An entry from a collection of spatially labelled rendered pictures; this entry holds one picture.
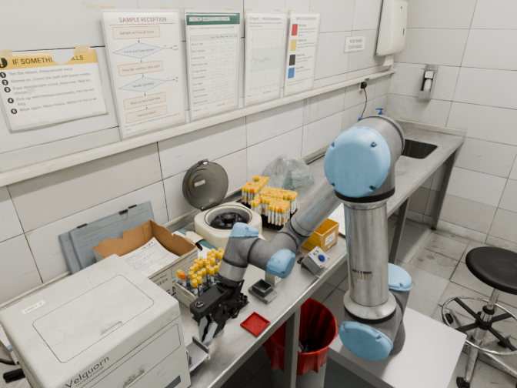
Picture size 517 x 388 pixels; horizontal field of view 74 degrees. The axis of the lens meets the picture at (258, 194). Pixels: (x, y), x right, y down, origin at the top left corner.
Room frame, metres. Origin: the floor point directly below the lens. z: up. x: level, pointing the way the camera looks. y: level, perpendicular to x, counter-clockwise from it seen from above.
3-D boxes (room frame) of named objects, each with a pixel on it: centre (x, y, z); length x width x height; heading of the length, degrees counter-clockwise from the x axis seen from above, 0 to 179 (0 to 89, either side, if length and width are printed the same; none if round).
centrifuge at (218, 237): (1.23, 0.11, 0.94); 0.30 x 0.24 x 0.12; 41
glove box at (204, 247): (1.12, 0.26, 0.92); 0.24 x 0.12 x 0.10; 49
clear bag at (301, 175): (1.85, -0.23, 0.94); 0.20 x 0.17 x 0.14; 111
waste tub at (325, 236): (1.22, -0.24, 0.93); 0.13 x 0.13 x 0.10; 46
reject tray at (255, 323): (0.78, 0.01, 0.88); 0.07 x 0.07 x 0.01; 49
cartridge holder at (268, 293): (0.92, -0.01, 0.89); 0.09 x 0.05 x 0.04; 48
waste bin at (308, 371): (1.18, -0.19, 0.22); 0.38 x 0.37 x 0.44; 139
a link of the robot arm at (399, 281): (0.70, -0.34, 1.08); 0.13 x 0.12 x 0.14; 148
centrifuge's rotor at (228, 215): (1.24, 0.13, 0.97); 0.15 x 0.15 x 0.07
